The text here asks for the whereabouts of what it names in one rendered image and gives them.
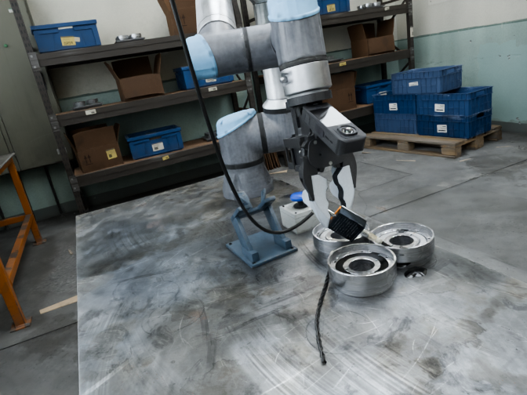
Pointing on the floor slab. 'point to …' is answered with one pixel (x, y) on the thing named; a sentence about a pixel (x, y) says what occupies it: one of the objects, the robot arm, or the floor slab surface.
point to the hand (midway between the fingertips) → (337, 217)
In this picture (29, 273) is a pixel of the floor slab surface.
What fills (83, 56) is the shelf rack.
